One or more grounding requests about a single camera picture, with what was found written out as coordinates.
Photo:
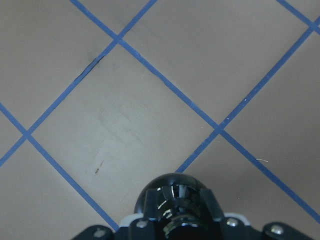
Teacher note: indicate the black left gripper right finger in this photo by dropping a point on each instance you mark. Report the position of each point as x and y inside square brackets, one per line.
[234, 226]

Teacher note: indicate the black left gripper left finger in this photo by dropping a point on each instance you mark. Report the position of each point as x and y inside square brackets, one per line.
[132, 227]

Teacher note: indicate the dark glass wine bottle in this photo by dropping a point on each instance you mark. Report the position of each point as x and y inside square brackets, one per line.
[180, 208]

